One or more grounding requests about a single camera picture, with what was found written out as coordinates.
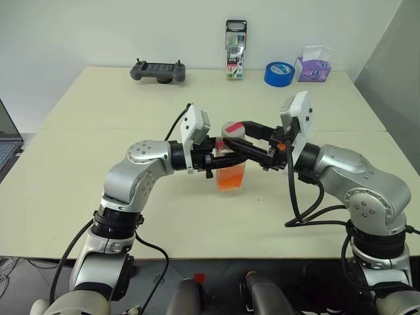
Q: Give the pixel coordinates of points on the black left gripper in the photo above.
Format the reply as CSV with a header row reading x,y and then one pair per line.
x,y
200,157

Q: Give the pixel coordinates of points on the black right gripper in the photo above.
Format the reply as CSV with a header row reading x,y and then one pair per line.
x,y
279,154

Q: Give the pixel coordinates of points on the grey bottle cap red tape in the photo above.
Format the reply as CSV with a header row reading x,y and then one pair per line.
x,y
233,129

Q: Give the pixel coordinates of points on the clear plastic drink bottle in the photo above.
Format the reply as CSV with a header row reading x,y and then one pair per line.
x,y
229,178

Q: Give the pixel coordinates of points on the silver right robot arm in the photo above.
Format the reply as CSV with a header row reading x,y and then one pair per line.
x,y
361,183

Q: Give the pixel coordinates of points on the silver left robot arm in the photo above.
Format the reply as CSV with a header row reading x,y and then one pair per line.
x,y
131,177

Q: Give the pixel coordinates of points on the blue tape roll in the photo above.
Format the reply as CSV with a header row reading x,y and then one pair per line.
x,y
279,77

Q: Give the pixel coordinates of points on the marker pen pack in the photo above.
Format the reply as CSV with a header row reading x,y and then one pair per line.
x,y
235,55

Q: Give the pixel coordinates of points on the purple tissue box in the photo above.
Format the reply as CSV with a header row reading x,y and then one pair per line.
x,y
311,70

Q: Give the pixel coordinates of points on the grey handheld remote controller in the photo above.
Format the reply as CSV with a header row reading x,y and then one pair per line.
x,y
157,70

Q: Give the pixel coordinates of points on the white tissue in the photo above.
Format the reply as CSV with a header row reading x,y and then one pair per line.
x,y
316,52

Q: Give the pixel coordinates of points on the small red block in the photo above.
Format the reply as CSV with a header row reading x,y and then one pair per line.
x,y
199,278

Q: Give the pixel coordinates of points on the dark rounded shape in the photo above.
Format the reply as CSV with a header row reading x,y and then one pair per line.
x,y
262,295

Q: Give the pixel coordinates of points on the grey rounded shape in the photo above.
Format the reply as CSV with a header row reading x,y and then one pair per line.
x,y
185,298

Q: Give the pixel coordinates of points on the grey partition panel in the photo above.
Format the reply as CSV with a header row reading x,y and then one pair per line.
x,y
393,59

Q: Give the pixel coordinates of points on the grey laptop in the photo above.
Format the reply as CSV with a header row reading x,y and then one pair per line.
x,y
8,144

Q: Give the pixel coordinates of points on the beige rounded object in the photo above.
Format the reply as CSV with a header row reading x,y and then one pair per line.
x,y
37,308

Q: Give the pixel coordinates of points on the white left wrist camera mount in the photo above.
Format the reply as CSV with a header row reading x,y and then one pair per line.
x,y
192,123

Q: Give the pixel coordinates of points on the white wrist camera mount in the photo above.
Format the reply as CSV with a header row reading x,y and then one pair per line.
x,y
192,123
302,111

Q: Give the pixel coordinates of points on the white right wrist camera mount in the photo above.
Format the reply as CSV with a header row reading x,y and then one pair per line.
x,y
302,111

